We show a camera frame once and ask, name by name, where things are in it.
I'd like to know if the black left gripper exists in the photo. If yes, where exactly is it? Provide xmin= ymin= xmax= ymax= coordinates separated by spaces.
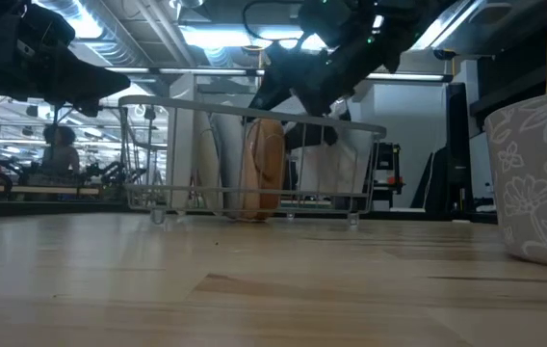
xmin=0 ymin=0 xmax=131 ymax=118

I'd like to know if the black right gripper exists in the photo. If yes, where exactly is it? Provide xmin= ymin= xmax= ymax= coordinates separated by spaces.
xmin=248 ymin=0 xmax=390 ymax=148

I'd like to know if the wooden plate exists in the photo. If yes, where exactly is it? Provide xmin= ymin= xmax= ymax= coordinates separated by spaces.
xmin=251 ymin=118 xmax=288 ymax=223

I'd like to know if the large white plate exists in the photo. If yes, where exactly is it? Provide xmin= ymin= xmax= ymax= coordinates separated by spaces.
xmin=191 ymin=110 xmax=221 ymax=213

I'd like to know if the grey floral mug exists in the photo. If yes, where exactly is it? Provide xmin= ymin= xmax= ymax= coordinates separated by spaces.
xmin=483 ymin=88 xmax=547 ymax=271

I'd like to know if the person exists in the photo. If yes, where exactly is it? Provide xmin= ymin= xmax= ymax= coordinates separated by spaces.
xmin=40 ymin=123 xmax=82 ymax=177

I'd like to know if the translucent plastic utensil caddy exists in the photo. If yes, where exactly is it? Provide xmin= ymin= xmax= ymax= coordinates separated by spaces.
xmin=296 ymin=125 xmax=376 ymax=195

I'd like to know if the background robot station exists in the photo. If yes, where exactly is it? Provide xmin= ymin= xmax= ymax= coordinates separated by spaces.
xmin=0 ymin=100 xmax=149 ymax=199

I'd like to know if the black shelf cart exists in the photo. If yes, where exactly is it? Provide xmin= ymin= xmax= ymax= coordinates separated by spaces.
xmin=374 ymin=142 xmax=405 ymax=208

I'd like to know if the tall black panel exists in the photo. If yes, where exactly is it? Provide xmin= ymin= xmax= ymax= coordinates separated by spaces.
xmin=445 ymin=81 xmax=473 ymax=216

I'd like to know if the white board panel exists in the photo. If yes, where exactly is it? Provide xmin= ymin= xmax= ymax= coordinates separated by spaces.
xmin=469 ymin=132 xmax=491 ymax=203

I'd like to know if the grey wire dish rack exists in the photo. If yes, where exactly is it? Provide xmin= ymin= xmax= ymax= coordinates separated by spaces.
xmin=117 ymin=94 xmax=388 ymax=228

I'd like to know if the black aluminium table frame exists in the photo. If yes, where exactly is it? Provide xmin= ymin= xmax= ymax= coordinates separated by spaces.
xmin=0 ymin=197 xmax=499 ymax=224

